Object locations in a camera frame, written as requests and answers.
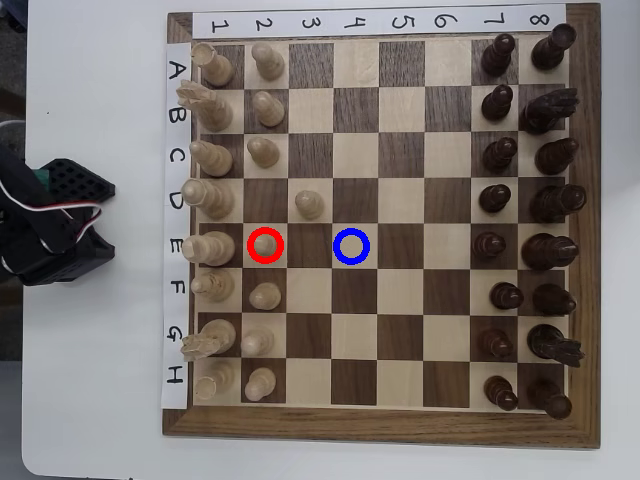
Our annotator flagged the light wooden pawn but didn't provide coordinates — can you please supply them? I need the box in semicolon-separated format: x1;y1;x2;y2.
240;327;276;357
293;189;326;221
248;281;282;311
243;367;278;403
250;41;286;83
251;230;281;262
246;136;280;170
250;90;286;128

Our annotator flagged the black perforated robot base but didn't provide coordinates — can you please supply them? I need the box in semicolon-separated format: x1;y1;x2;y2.
29;158;117;287

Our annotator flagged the light wooden king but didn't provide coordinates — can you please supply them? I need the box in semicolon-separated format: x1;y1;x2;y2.
180;230;236;267

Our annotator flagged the light wooden bishop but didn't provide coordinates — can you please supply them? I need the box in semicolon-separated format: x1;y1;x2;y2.
189;268;236;303
188;139;235;177

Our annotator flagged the light wooden queen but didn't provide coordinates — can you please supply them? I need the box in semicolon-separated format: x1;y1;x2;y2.
179;178;235;222

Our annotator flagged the light wooden knight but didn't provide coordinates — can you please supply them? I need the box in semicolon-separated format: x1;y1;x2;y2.
179;318;237;362
176;79;235;134

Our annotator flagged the white paper strip with letters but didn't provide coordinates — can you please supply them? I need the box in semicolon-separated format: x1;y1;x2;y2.
159;42;194;411

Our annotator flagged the dark wooden pawn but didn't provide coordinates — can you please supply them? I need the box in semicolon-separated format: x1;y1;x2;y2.
480;327;516;360
478;183;513;215
481;136;519;175
472;231;507;261
480;33;517;78
488;281;525;311
481;83;516;122
483;375;520;413

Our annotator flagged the light wooden rook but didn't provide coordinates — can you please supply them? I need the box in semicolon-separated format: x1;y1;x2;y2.
193;359;236;402
190;41;236;87

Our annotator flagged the wooden chessboard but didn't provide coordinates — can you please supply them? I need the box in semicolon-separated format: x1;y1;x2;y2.
161;2;603;451

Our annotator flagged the dark wooden king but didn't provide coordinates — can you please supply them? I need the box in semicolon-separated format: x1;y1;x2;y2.
520;232;581;272

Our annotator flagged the white paper strip with numbers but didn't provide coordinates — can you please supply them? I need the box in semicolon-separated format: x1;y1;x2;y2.
191;3;568;40

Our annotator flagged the dark wooden bishop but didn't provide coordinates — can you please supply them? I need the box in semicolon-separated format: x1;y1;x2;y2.
532;283;578;317
534;137;581;176

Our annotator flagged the dark wooden queen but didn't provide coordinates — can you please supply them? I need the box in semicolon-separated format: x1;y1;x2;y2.
529;183;588;224

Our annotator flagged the dark wooden knight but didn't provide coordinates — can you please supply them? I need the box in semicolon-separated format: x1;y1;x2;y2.
527;323;586;369
519;87;581;135

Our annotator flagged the dark wooden rook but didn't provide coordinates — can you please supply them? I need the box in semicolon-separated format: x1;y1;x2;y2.
526;378;574;420
530;22;578;71

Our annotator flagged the white red black servo cable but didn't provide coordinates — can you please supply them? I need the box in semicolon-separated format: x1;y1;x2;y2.
0;172;105;254

